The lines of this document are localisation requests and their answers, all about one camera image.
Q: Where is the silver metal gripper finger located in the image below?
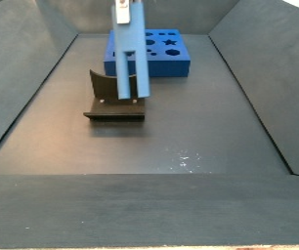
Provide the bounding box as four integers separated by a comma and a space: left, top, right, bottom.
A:
115, 0, 131, 24

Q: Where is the blue foam shape block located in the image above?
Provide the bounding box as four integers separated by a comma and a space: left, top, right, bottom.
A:
104, 29, 191, 77

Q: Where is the light blue square-circle object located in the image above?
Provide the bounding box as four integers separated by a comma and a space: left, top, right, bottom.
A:
112, 0, 150, 100

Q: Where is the black curved fixture cradle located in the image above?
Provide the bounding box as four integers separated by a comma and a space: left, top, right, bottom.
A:
84, 71, 146, 121

